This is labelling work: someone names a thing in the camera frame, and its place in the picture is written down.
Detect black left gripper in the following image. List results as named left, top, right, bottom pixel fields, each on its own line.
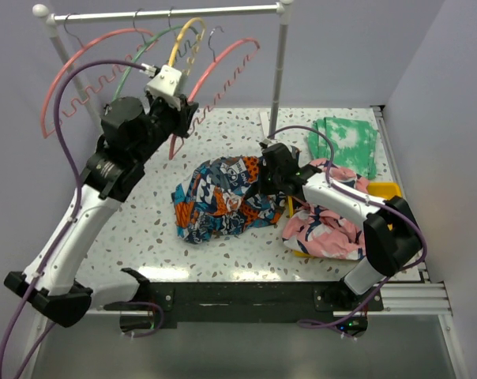
left=133, top=88, right=198, bottom=163

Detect pink hanger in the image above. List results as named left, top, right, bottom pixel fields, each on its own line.
left=39, top=13, right=157, bottom=139
left=167, top=25, right=261, bottom=161

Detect blue orange patterned shorts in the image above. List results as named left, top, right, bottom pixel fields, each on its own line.
left=171, top=156, right=286, bottom=245

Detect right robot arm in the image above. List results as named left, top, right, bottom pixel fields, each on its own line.
left=257, top=141, right=425, bottom=310

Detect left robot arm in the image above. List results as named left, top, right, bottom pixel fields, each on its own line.
left=4, top=95, right=199, bottom=328

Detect yellow hanger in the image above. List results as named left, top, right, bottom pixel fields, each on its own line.
left=167, top=17, right=206, bottom=78

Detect pink floral shorts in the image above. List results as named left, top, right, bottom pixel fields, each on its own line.
left=280, top=157, right=376, bottom=261

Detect green hanger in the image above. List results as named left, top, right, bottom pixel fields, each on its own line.
left=112, top=24, right=182, bottom=100

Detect green tie-dye cloth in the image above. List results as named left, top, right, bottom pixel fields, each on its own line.
left=312, top=117, right=378, bottom=180

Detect yellow plastic bin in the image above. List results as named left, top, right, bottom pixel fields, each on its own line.
left=287, top=181, right=404, bottom=258

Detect white clothes rack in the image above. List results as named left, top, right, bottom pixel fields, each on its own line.
left=32, top=1, right=293, bottom=139

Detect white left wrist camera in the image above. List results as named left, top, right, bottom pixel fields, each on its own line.
left=143, top=64, right=187, bottom=111

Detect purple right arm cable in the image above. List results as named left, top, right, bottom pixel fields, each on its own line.
left=268, top=125, right=427, bottom=339

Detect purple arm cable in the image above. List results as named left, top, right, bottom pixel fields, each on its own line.
left=268, top=125, right=427, bottom=339
left=0, top=58, right=160, bottom=379

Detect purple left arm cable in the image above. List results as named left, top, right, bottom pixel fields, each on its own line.
left=0, top=58, right=160, bottom=379

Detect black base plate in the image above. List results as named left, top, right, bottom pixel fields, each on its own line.
left=111, top=282, right=384, bottom=332

